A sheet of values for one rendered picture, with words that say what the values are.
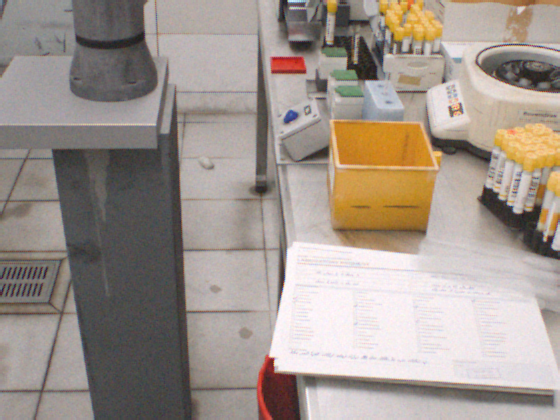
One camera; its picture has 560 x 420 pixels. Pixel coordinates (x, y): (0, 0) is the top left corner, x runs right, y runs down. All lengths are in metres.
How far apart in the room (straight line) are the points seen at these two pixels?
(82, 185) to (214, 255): 1.14
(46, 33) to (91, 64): 1.91
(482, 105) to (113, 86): 0.59
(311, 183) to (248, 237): 1.39
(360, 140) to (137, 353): 0.70
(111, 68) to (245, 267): 1.23
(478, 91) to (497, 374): 0.52
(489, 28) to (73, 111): 0.79
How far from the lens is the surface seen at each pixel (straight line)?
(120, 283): 1.45
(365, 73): 1.47
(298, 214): 1.05
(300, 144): 1.15
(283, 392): 1.48
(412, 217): 1.02
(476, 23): 1.51
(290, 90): 1.41
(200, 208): 2.64
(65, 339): 2.18
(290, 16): 1.63
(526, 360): 0.86
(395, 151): 1.11
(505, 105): 1.19
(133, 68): 1.28
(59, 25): 3.16
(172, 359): 1.57
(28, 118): 1.24
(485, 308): 0.91
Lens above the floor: 1.46
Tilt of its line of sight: 33 degrees down
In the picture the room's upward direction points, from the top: 2 degrees clockwise
